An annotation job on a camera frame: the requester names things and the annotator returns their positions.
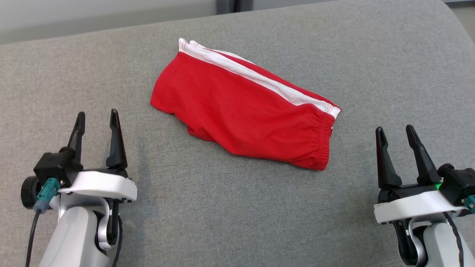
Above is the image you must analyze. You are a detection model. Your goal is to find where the grey partition post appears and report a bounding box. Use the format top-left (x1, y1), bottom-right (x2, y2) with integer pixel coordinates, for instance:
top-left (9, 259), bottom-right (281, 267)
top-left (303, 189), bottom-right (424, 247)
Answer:
top-left (216, 0), bottom-right (255, 14)

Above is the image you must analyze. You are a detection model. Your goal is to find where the black cable teal connector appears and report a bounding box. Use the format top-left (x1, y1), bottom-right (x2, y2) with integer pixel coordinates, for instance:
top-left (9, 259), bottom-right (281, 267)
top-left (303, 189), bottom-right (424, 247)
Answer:
top-left (443, 195), bottom-right (475, 267)
top-left (25, 178), bottom-right (60, 267)

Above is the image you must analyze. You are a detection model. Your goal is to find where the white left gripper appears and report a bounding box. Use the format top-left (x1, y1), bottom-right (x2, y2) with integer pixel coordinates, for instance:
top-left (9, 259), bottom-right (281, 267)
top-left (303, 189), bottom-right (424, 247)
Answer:
top-left (59, 109), bottom-right (138, 203)

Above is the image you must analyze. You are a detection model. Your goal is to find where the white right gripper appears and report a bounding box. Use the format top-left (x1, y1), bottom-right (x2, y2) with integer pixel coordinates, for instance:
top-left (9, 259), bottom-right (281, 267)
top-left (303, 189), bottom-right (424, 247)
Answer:
top-left (374, 125), bottom-right (463, 225)

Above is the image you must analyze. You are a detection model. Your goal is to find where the red shorts white side stripe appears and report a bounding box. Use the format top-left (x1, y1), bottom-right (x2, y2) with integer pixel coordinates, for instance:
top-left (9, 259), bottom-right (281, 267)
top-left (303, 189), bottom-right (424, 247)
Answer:
top-left (150, 37), bottom-right (342, 171)

